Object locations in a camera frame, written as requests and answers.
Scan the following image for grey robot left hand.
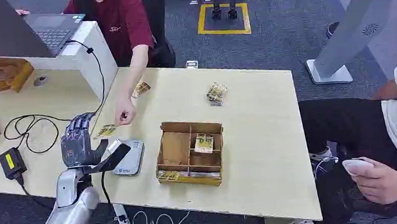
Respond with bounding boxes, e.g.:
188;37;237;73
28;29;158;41
58;111;111;170

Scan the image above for gold printed card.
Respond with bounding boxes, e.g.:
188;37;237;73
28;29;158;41
130;80;152;100
92;124;118;141

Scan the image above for silver flat box device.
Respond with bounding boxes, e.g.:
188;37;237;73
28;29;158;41
109;138;148;178

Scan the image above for black power adapter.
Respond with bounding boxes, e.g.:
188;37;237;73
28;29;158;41
0;146;28;181

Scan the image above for grey computer mouse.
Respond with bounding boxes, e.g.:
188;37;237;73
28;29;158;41
33;74;50;87

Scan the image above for white desk riser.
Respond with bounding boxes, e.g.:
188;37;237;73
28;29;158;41
0;19;122;112

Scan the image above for white power strip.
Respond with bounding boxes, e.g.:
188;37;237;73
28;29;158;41
112;202;134;224

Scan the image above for cards lying in box slot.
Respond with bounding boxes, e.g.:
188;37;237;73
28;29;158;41
157;165;222;186

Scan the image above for wooden card box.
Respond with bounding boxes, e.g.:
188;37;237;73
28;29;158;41
151;117;229;192

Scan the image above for card standing in box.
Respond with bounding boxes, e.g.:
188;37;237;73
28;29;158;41
192;132;216;155

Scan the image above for person in red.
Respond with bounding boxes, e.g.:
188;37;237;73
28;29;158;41
62;0;177;77

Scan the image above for grey laptop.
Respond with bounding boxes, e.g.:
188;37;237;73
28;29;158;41
0;0;89;63

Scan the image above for stack of cards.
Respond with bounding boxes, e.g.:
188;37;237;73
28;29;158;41
205;82;230;108

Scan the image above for white handheld device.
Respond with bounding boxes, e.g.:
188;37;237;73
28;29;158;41
341;157;376;178

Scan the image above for dark shoe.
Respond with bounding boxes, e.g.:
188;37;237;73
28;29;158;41
324;21;341;39

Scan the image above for person in white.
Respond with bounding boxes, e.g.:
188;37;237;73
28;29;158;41
294;54;397;224

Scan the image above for white pillar stand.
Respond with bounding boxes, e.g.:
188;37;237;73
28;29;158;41
300;0;397;87

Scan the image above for person's hand with watch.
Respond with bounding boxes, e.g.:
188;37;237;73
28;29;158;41
346;155;397;209

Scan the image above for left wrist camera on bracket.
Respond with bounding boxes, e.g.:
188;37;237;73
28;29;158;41
89;138;133;174

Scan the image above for black adapter mains cable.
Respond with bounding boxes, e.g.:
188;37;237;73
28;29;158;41
14;170;54;213

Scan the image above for black laptop power cable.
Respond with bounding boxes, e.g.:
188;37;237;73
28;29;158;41
0;36;112;158

